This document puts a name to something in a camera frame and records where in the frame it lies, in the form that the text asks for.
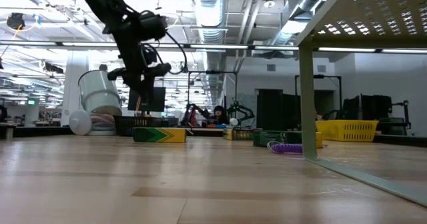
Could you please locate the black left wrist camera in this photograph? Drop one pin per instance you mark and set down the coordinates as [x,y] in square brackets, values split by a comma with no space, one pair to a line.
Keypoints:
[153,25]

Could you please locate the yellow green Crayola crayon box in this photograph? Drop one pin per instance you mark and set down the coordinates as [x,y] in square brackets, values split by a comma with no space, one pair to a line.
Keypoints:
[160,134]
[240,134]
[277,138]

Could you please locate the white round lid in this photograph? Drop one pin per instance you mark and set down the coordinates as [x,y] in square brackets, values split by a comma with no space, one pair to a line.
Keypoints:
[80,122]

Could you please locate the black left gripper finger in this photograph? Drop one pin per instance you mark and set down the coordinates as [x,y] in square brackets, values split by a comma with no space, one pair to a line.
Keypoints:
[150,97]
[140,95]

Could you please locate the yellow plastic basket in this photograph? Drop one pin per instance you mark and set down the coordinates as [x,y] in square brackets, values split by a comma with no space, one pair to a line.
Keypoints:
[347,130]

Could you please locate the white plastic bucket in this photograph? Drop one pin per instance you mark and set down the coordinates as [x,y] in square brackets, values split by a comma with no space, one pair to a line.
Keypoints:
[100,94]

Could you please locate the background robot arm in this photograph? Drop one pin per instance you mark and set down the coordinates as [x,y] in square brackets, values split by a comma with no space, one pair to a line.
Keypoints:
[241,109]
[193,112]

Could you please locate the person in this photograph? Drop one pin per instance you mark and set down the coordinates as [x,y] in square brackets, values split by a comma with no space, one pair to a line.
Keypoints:
[219,114]

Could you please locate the clear plastic bag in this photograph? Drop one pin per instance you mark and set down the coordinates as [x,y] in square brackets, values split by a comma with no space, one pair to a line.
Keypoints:
[101,122]

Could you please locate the black overhead device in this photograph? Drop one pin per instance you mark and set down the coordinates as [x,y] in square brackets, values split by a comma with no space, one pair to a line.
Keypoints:
[16,20]

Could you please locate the small white ball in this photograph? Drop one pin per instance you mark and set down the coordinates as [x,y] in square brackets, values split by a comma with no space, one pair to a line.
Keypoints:
[233,122]

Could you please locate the pale green metal desk shelf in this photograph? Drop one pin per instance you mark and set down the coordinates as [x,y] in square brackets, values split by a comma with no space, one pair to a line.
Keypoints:
[307,100]

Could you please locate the dark background cabinet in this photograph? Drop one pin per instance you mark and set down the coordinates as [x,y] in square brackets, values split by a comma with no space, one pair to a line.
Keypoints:
[270,110]

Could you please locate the black background equipment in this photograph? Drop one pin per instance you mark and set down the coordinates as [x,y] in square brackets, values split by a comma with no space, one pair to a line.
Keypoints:
[373,109]

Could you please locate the black computer monitor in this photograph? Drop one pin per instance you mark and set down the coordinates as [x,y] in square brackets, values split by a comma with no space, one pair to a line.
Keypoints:
[160,99]

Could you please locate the black mesh basket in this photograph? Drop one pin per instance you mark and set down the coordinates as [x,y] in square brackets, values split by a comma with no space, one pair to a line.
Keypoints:
[126,125]

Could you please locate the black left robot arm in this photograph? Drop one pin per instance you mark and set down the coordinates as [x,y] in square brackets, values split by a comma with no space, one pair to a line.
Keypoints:
[110,7]

